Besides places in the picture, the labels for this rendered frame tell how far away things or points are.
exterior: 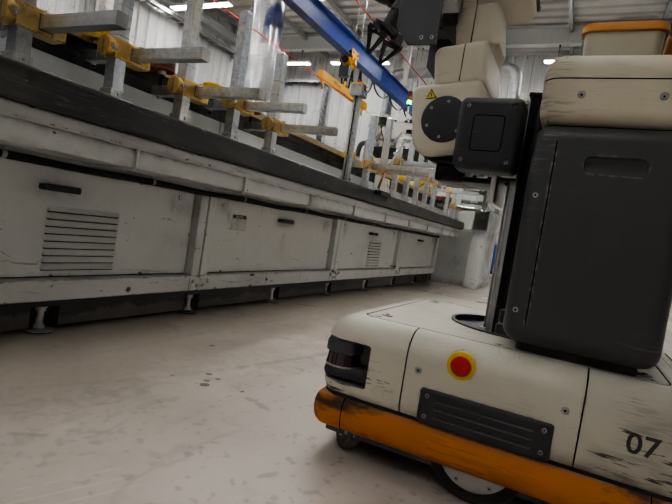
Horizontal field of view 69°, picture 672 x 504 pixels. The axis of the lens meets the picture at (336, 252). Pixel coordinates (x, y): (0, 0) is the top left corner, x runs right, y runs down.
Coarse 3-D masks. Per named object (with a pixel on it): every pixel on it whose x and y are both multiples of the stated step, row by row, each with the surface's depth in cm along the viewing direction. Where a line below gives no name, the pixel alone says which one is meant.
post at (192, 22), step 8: (192, 0) 151; (200, 0) 152; (192, 8) 151; (200, 8) 153; (192, 16) 151; (200, 16) 153; (184, 24) 152; (192, 24) 151; (200, 24) 154; (184, 32) 152; (192, 32) 151; (184, 40) 152; (192, 40) 152; (184, 64) 152; (192, 64) 153; (184, 72) 152; (192, 72) 154; (192, 80) 154; (176, 96) 153; (184, 96) 153; (176, 104) 153; (184, 104) 153; (176, 112) 153; (184, 112) 154
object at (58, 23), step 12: (84, 12) 104; (96, 12) 102; (108, 12) 101; (120, 12) 100; (0, 24) 116; (48, 24) 109; (60, 24) 107; (72, 24) 105; (84, 24) 104; (96, 24) 102; (108, 24) 101; (120, 24) 101; (0, 36) 118
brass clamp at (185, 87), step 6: (174, 78) 150; (180, 78) 150; (168, 84) 151; (174, 84) 150; (180, 84) 150; (186, 84) 152; (192, 84) 154; (198, 84) 156; (174, 90) 150; (180, 90) 150; (186, 90) 152; (192, 90) 154; (186, 96) 153; (192, 96) 155; (192, 102) 161; (198, 102) 160; (204, 102) 160
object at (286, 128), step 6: (246, 126) 207; (252, 126) 206; (258, 126) 205; (282, 126) 200; (288, 126) 199; (294, 126) 197; (300, 126) 196; (306, 126) 195; (312, 126) 194; (318, 126) 193; (324, 126) 191; (288, 132) 200; (294, 132) 198; (300, 132) 196; (306, 132) 195; (312, 132) 194; (318, 132) 193; (324, 132) 191; (330, 132) 190; (336, 132) 191
